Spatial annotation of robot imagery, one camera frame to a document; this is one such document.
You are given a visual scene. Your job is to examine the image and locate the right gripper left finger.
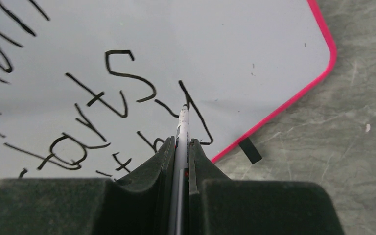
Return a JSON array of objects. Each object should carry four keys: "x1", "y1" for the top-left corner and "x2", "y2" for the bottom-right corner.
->
[{"x1": 0, "y1": 137, "x2": 175, "y2": 235}]

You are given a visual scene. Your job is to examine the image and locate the pink-framed whiteboard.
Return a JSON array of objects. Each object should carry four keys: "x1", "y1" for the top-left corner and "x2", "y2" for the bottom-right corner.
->
[{"x1": 0, "y1": 0, "x2": 337, "y2": 179}]

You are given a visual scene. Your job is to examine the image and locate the black whiteboard marker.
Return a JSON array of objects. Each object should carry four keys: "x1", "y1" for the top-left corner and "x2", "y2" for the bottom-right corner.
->
[{"x1": 167, "y1": 104, "x2": 190, "y2": 235}]

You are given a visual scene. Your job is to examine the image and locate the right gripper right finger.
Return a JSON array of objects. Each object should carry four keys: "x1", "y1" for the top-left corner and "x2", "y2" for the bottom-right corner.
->
[{"x1": 188, "y1": 139, "x2": 344, "y2": 235}]

